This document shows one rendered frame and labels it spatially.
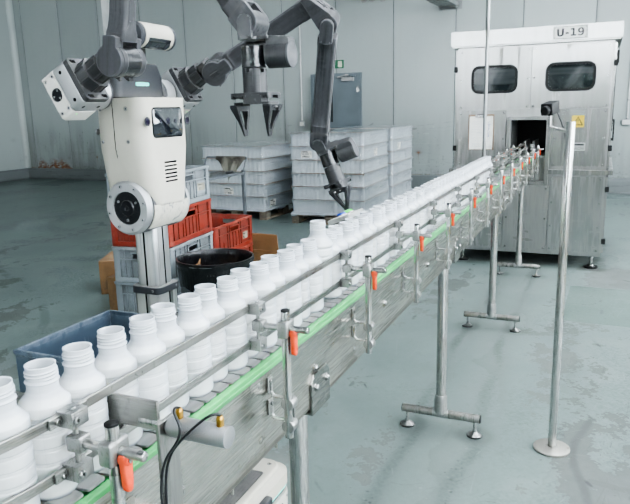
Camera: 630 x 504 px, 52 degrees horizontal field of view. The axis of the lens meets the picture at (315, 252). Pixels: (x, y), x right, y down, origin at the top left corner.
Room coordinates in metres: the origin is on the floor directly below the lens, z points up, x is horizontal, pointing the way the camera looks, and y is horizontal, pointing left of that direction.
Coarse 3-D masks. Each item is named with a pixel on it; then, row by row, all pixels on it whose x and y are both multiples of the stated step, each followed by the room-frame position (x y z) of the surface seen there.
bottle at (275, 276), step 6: (264, 258) 1.26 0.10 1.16; (270, 258) 1.26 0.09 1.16; (276, 258) 1.26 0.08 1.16; (270, 264) 1.26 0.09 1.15; (276, 264) 1.26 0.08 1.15; (270, 270) 1.26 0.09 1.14; (276, 270) 1.26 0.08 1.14; (270, 276) 1.25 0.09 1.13; (276, 276) 1.26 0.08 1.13; (282, 276) 1.27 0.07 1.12; (276, 282) 1.25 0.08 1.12; (282, 282) 1.26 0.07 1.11; (276, 288) 1.25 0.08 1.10; (282, 294) 1.26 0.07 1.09; (276, 300) 1.25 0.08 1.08; (282, 300) 1.26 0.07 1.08; (276, 306) 1.25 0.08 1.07; (282, 306) 1.26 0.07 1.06; (276, 312) 1.25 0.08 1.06
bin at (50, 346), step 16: (96, 320) 1.59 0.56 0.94; (112, 320) 1.63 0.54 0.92; (128, 320) 1.61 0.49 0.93; (48, 336) 1.44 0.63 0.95; (64, 336) 1.49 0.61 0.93; (80, 336) 1.53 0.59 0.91; (128, 336) 1.61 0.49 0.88; (16, 352) 1.35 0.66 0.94; (32, 352) 1.34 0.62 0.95; (48, 352) 1.44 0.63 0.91; (96, 352) 1.58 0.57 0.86
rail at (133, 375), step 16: (496, 176) 3.85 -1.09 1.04; (448, 192) 2.63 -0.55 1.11; (368, 240) 1.71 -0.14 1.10; (400, 240) 1.99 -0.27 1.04; (336, 256) 1.49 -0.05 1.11; (352, 272) 1.60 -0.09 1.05; (288, 288) 1.26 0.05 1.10; (336, 288) 1.49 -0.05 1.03; (304, 304) 1.33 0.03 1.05; (224, 320) 1.03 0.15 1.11; (176, 352) 0.91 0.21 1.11; (240, 352) 1.07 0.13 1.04; (144, 368) 0.84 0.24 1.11; (112, 384) 0.78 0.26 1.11; (192, 384) 0.94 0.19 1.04; (80, 400) 0.73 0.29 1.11; (96, 400) 0.75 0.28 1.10; (128, 432) 0.80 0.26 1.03
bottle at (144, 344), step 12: (132, 324) 0.88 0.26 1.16; (144, 324) 0.88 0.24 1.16; (132, 336) 0.88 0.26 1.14; (144, 336) 0.88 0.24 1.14; (156, 336) 0.89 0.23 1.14; (132, 348) 0.87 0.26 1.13; (144, 348) 0.87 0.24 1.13; (156, 348) 0.88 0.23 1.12; (144, 360) 0.86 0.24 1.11; (156, 372) 0.87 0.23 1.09; (144, 384) 0.86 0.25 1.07; (156, 384) 0.87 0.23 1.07; (168, 384) 0.90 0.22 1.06; (144, 396) 0.86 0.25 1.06; (156, 396) 0.87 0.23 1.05; (168, 408) 0.89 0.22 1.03
